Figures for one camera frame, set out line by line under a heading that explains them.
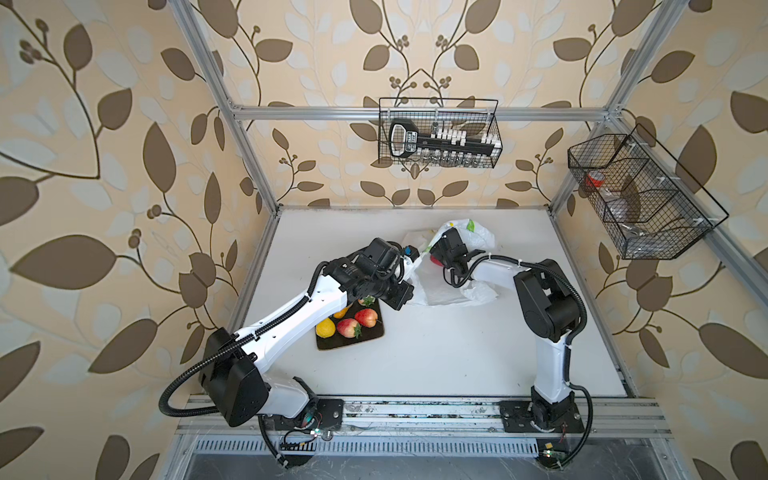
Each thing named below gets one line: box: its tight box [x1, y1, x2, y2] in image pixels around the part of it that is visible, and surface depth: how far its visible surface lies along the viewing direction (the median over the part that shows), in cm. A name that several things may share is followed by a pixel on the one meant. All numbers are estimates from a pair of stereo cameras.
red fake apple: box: [354, 308, 378, 328], surface depth 89 cm
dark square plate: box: [316, 299, 385, 350], surface depth 88 cm
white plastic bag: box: [411, 218, 498, 307], surface depth 82 cm
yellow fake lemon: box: [315, 318, 336, 339], surface depth 87 cm
